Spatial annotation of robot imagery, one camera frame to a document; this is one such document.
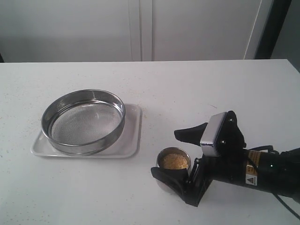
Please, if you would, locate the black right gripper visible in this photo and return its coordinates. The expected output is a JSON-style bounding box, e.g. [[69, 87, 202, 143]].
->
[[150, 111, 246, 207]]

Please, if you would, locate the stainless steel cup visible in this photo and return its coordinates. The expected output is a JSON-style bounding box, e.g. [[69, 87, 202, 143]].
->
[[156, 147, 192, 194]]

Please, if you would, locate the beige sand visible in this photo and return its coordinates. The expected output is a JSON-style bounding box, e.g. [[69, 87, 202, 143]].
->
[[161, 153, 189, 170]]

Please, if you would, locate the round steel mesh sieve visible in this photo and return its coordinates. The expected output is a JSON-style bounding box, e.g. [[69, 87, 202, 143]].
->
[[41, 89, 126, 156]]

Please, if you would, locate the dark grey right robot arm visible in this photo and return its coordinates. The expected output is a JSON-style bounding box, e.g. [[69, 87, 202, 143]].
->
[[151, 111, 300, 206]]

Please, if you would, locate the white rectangular plastic tray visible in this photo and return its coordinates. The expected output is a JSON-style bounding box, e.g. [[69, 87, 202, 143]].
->
[[30, 104, 142, 159]]

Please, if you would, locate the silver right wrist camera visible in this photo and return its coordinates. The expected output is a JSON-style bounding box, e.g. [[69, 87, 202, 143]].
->
[[200, 112, 227, 157]]

